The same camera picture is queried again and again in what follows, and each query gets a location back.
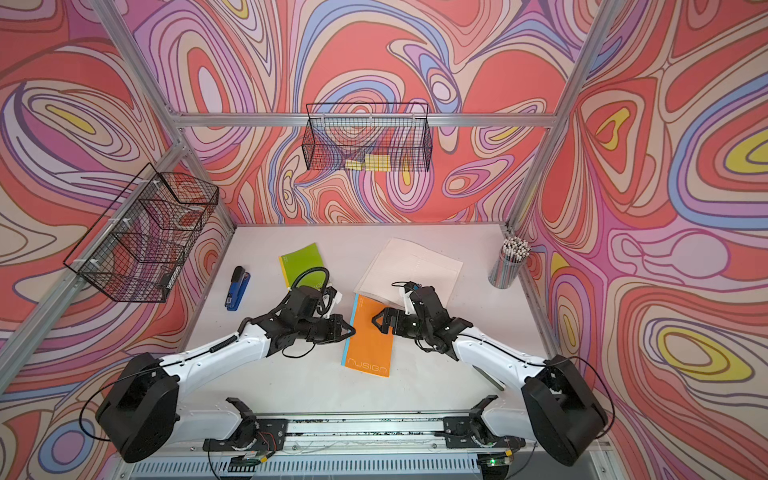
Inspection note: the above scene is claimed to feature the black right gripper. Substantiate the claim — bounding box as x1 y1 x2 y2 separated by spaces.
372 308 432 339

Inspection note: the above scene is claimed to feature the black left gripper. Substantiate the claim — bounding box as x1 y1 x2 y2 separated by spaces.
295 313 358 344

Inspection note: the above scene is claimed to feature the orange nusign notebook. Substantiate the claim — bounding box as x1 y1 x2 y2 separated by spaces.
342 294 393 378

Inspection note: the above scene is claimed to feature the white lined notebook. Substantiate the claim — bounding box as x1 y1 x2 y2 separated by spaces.
355 238 463 307

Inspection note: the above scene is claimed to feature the green nusign notebook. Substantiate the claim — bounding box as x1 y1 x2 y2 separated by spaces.
280 243 330 289

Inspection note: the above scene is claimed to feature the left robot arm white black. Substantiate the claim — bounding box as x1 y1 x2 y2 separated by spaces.
96 286 356 463

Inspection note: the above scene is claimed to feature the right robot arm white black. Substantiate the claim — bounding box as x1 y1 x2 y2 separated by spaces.
371 281 609 466

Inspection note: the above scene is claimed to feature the blue black stapler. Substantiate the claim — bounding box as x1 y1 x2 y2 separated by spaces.
225 266 250 311

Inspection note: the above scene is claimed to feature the clear cup of pencils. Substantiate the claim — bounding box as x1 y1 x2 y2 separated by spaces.
488 236 531 289

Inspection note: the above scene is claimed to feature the silver grey stapler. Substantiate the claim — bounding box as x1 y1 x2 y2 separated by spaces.
473 366 505 391

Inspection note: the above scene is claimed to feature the yellow sticky notes pad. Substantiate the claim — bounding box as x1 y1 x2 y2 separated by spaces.
344 154 392 172

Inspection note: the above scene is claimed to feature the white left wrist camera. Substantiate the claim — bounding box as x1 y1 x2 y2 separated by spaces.
323 287 343 306

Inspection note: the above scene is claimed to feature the black wire basket back wall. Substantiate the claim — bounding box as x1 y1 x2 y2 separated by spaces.
301 101 433 173

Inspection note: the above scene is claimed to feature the black wire basket wall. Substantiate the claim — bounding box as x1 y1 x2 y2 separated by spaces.
301 101 433 173
63 163 219 303

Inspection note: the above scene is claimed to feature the black wire basket left wall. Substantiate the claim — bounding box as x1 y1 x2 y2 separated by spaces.
63 163 219 303

